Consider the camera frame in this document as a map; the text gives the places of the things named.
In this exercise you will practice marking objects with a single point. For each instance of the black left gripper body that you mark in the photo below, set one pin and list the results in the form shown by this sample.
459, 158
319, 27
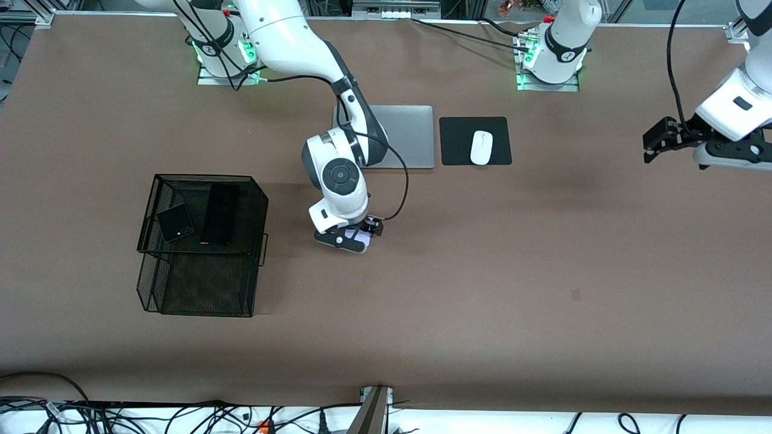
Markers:
683, 132

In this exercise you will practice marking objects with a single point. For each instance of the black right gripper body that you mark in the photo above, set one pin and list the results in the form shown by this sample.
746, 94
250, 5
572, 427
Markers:
368, 224

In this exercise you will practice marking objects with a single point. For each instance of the long black smartphone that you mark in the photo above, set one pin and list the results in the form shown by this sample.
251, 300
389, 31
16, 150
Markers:
220, 214

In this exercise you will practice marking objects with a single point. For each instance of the black flip phone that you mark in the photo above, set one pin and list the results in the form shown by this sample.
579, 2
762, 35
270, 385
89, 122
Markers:
175, 223

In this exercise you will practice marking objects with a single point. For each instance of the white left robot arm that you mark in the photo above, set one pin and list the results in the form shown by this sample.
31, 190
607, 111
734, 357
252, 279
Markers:
736, 102

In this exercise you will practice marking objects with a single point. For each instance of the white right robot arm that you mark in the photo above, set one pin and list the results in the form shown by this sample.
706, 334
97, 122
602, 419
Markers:
289, 36

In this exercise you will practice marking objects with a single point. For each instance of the grey closed laptop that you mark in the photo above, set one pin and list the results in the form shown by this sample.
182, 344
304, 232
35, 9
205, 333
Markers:
410, 138

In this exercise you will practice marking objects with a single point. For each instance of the black mouse pad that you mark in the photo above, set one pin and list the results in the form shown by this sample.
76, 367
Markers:
458, 141

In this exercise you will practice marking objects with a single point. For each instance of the white computer mouse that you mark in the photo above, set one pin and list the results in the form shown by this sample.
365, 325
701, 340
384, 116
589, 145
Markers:
481, 147

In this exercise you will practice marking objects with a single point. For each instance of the black mesh two-tier tray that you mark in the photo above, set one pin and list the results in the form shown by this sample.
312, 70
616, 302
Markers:
205, 283

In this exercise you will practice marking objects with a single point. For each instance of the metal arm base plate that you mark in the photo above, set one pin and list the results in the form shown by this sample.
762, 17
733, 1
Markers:
208, 80
528, 87

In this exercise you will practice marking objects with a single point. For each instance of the grey metal camera post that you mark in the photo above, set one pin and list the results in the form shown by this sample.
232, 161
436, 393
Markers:
371, 413

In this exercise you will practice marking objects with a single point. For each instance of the metal rail with white plugs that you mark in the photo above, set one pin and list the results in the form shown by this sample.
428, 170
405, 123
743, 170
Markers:
395, 13

